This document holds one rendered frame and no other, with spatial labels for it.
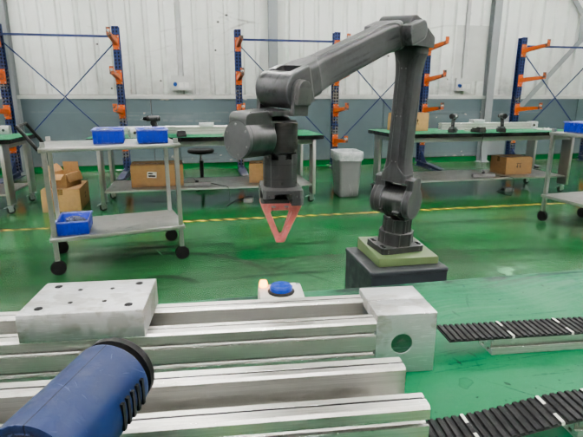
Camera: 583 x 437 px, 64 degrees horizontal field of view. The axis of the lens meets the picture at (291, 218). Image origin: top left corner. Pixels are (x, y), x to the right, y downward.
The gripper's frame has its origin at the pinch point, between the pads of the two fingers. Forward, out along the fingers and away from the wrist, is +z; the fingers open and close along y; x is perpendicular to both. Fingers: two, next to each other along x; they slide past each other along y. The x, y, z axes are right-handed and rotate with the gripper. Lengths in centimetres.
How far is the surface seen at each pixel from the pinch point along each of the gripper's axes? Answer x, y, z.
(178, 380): -14.4, 28.9, 8.0
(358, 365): 6.7, 28.3, 7.8
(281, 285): 0.2, 0.3, 8.8
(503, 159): 334, -485, 48
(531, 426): 26.4, 33.4, 14.0
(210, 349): -11.4, 17.8, 10.7
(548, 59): 582, -782, -103
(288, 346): -0.5, 17.8, 10.8
